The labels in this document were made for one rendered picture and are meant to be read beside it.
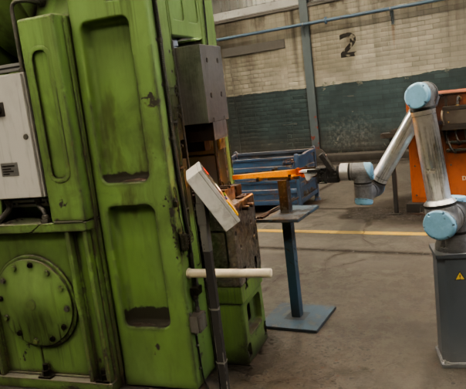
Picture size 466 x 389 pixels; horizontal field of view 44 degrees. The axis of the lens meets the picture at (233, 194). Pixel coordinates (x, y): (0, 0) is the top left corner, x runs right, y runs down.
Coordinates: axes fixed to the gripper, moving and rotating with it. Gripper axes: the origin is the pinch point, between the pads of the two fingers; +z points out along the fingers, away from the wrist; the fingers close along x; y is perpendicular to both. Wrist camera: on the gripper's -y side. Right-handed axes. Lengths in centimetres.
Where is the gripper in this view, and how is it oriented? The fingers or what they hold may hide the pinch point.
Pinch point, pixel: (301, 170)
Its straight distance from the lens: 303.9
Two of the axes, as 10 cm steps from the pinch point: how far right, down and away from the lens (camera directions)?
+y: 1.0, 9.8, 1.7
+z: -9.4, 0.3, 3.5
